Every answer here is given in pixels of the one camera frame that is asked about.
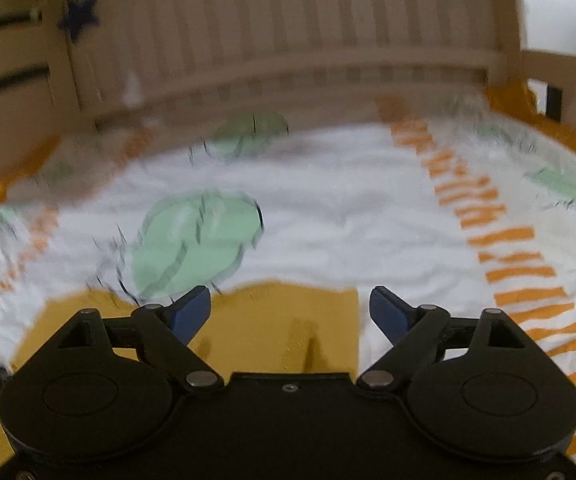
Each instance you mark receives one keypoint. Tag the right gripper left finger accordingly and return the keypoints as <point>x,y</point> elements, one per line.
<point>165,333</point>

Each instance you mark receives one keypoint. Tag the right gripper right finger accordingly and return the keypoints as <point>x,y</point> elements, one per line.
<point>415,334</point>

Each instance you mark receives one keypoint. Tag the mustard yellow knit sweater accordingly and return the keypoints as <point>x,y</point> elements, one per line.
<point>270,327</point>

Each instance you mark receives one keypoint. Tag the white leaf print duvet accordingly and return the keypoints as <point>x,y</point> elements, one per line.
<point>459,207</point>

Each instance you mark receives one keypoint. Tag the wooden bed frame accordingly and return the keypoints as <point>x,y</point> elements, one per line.
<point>71,66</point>

